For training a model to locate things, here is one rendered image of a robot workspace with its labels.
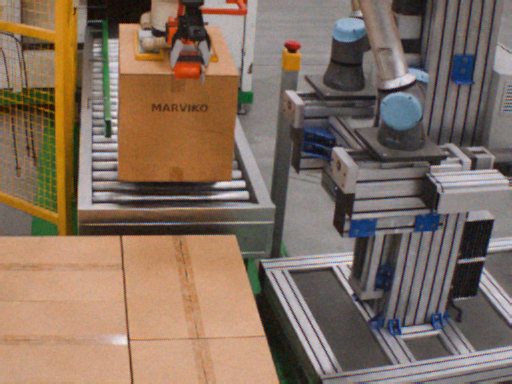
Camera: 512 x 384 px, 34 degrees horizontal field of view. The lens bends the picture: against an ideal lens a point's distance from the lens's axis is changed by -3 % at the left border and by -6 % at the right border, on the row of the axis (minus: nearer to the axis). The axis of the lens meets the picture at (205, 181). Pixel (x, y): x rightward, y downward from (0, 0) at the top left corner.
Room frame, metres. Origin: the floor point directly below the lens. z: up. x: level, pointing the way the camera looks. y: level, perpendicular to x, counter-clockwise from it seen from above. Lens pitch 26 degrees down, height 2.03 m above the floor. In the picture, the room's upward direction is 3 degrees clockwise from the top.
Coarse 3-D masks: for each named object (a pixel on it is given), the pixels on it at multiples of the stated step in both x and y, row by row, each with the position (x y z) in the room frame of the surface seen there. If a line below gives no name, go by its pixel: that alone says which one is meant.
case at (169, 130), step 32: (128, 32) 3.16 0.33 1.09; (128, 64) 2.78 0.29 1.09; (160, 64) 2.80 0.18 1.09; (224, 64) 2.84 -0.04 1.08; (128, 96) 2.69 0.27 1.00; (160, 96) 2.70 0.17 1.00; (192, 96) 2.71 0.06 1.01; (224, 96) 2.73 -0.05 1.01; (128, 128) 2.69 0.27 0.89; (160, 128) 2.70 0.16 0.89; (192, 128) 2.71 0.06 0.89; (224, 128) 2.73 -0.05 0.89; (128, 160) 2.69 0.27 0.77; (160, 160) 2.70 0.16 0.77; (192, 160) 2.71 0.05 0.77; (224, 160) 2.73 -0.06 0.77
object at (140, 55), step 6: (138, 30) 3.12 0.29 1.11; (144, 30) 3.06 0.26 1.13; (150, 30) 3.06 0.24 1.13; (138, 36) 3.04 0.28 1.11; (138, 42) 2.98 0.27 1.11; (138, 48) 2.91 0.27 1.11; (156, 48) 2.90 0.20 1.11; (162, 48) 2.92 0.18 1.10; (138, 54) 2.84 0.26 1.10; (144, 54) 2.84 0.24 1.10; (150, 54) 2.84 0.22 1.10; (156, 54) 2.85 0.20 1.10; (162, 54) 2.85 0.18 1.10; (138, 60) 2.83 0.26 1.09; (144, 60) 2.83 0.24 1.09; (150, 60) 2.83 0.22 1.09; (156, 60) 2.83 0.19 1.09; (162, 60) 2.84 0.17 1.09
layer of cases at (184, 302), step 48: (0, 240) 2.46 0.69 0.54; (48, 240) 2.49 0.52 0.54; (96, 240) 2.51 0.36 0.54; (144, 240) 2.53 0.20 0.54; (192, 240) 2.55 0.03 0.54; (0, 288) 2.17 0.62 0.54; (48, 288) 2.19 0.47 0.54; (96, 288) 2.22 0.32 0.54; (144, 288) 2.23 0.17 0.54; (192, 288) 2.25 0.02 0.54; (240, 288) 2.27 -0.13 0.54; (0, 336) 1.92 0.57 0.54; (48, 336) 1.95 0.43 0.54; (96, 336) 1.97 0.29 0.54; (144, 336) 1.98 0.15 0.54; (192, 336) 2.00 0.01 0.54; (240, 336) 2.01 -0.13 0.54
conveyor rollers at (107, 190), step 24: (96, 48) 4.62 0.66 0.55; (96, 72) 4.25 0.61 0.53; (96, 96) 3.89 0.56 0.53; (96, 120) 3.56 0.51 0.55; (96, 144) 3.29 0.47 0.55; (96, 168) 3.09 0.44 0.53; (96, 192) 2.85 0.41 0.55; (120, 192) 2.87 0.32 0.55; (144, 192) 2.88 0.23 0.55; (168, 192) 2.89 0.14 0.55; (192, 192) 2.90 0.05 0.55; (216, 192) 2.91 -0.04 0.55; (240, 192) 2.92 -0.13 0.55
